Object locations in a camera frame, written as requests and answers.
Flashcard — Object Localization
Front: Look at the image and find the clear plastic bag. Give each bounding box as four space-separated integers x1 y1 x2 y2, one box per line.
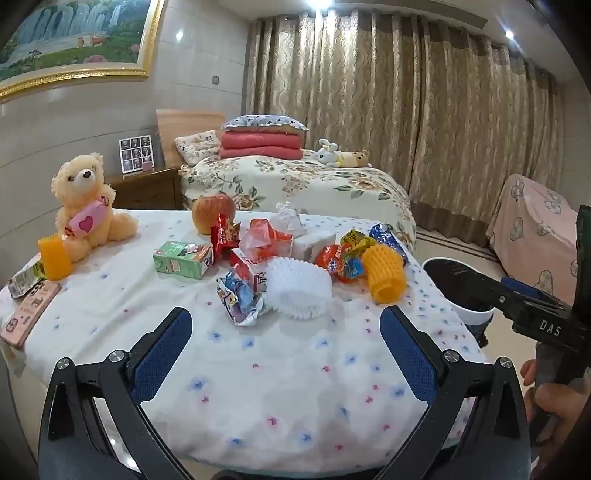
270 202 308 238

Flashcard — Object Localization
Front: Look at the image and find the yellow green packet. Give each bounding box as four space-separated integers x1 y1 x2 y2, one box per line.
339 228 377 254

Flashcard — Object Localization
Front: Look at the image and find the photo collage frame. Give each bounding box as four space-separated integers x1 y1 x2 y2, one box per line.
119 135 154 175

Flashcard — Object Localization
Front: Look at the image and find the white foam fruit net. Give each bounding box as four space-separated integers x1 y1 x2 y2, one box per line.
259 256 334 320

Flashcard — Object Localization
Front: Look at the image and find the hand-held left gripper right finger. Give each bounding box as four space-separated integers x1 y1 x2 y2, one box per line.
369 305 532 480

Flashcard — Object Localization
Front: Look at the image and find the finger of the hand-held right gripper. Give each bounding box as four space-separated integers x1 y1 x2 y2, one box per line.
422 259 509 308
500 276 566 309

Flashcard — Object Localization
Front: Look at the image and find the green juice carton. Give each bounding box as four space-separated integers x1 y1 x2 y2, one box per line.
153 241 214 280

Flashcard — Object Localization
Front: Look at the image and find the orange snack packet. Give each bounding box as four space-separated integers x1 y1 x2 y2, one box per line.
314 244 365 283

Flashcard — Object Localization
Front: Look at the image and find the wooden nightstand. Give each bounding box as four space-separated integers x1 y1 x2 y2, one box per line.
107 166 185 210

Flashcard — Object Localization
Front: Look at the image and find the silver packet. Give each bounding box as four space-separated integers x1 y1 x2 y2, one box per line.
8 261 47 298

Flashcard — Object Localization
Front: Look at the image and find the polka dot pillow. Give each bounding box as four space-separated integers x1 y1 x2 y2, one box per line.
221 114 309 134

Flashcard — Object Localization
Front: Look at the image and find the beige patterned curtain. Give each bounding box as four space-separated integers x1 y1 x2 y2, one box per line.
245 9 566 250

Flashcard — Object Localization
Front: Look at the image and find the white tissue pack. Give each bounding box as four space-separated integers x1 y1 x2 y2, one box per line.
292 229 337 261

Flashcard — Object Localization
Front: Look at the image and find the large yellow foam net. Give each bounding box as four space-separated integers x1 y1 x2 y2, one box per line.
360 244 408 304

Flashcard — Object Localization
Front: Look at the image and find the wooden headboard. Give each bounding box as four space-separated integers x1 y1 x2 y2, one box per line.
156 108 227 169

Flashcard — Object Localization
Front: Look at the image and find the person's right hand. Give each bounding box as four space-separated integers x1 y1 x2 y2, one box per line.
521 359 591 467

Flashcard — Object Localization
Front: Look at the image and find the red apple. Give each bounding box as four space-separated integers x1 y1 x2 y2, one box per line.
191 194 236 236

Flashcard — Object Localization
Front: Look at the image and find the red snack wrapper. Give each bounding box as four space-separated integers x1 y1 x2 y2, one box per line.
210 215 242 267

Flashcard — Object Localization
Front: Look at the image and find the small orange foam net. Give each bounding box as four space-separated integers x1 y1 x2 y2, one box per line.
38 233 74 281

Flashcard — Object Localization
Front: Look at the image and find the pink heart print cloth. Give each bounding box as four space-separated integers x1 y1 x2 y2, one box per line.
486 173 580 296

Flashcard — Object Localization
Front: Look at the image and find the red folded quilt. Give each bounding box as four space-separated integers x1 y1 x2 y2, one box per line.
218 130 303 161

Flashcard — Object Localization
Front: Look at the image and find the white bin with black bag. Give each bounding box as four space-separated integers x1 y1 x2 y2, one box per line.
421 257 504 326

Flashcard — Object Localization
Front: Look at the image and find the cream printed pillow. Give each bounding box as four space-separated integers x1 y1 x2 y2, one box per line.
174 130 222 167

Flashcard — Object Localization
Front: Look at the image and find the white flower print blanket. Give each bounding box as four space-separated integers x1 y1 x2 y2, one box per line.
0 208 490 467

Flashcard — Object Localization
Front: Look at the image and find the beige teddy bear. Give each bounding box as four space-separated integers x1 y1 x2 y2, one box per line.
51 152 139 264

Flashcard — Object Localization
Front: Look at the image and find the bed with floral cover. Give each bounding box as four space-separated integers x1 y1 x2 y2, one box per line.
179 154 417 252

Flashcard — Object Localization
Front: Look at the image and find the silver blue wrapper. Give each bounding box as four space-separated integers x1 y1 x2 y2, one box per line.
216 270 266 326

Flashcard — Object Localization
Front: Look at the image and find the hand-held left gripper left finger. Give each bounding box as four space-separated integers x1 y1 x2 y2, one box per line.
38 307 204 480

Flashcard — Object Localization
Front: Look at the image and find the white bunny plush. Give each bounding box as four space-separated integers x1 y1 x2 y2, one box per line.
316 138 342 167

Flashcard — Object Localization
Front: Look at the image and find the gold framed landscape painting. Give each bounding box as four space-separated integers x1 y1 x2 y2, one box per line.
0 0 167 102

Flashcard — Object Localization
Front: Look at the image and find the orange white plastic bag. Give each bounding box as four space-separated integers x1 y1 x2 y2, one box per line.
239 218 294 261

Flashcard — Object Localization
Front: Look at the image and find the red paper box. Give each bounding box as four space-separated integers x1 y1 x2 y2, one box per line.
229 248 271 294

